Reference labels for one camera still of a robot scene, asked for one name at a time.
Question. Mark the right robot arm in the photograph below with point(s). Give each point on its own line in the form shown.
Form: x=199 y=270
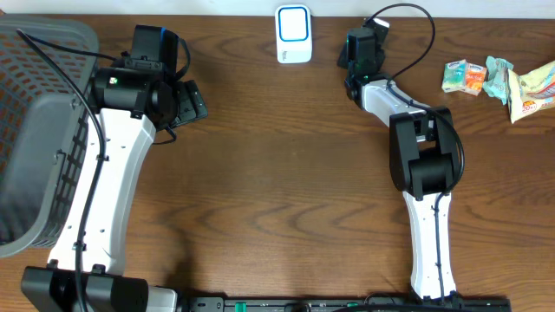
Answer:
x=425 y=158

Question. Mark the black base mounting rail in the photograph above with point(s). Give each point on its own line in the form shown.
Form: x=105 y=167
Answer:
x=368 y=304

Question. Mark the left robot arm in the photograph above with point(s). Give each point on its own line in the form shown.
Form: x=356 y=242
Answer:
x=144 y=91

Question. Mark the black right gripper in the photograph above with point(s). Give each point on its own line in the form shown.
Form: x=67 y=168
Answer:
x=378 y=54

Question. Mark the grey plastic shopping basket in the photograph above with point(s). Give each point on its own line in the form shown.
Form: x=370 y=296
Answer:
x=44 y=127

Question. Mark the white barcode scanner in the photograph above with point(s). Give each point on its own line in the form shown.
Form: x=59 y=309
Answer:
x=293 y=33

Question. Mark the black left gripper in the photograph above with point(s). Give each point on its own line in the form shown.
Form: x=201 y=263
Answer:
x=191 y=102

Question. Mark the orange Kleenex tissue pack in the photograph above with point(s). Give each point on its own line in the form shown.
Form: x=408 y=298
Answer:
x=475 y=76

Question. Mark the white blue snack bag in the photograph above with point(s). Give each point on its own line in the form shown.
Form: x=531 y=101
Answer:
x=530 y=93

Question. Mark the teal snack packet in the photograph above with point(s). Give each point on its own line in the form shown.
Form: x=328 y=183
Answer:
x=496 y=84

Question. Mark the teal Kleenex tissue pack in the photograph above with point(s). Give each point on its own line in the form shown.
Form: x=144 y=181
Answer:
x=454 y=76

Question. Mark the green white round tin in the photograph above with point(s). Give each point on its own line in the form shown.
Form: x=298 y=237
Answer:
x=342 y=61

